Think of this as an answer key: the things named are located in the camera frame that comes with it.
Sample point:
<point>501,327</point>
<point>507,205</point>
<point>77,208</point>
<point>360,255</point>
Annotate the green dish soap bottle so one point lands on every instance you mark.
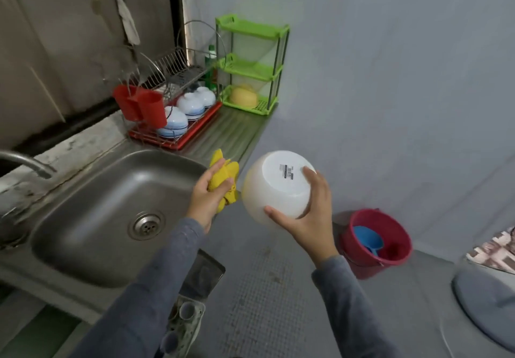
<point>211,64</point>

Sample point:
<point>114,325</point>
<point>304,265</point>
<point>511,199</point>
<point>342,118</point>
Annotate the grey slipper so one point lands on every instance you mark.
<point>487,309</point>

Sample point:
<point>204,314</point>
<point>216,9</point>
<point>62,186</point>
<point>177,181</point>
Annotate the person's right hand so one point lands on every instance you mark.
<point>315,229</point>

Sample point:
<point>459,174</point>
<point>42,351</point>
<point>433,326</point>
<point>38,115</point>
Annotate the metal faucet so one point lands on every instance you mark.
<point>28,161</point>

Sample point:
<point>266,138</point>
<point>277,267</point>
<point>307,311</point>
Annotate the red plastic bucket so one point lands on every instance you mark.
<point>398,257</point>

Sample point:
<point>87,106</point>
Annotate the person's right forearm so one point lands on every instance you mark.
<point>354,313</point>

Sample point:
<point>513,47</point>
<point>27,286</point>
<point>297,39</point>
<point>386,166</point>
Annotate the tray of small cups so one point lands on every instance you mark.
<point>183,325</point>

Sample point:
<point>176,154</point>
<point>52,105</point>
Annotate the stack of small white bowls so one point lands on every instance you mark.
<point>195,117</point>

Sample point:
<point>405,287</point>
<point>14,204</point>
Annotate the green plastic shelf rack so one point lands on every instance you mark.
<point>249,68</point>

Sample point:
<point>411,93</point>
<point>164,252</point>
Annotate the stainless steel sink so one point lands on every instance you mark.
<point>88,217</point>

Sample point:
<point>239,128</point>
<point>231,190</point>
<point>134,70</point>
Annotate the blue plastic scoop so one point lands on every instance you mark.
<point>368,239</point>

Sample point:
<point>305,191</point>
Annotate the cream plastic bowl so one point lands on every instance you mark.
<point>278,189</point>

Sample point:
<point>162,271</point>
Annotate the white hanging cloth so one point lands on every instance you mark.
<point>126,16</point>

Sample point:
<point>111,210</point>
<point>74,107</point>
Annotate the dark square container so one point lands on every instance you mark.
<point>203,273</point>

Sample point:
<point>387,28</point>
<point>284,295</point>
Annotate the person's left hand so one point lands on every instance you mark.
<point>207,202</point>

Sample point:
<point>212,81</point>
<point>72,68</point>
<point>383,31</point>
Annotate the patterned floor mat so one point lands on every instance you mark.
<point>497,251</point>

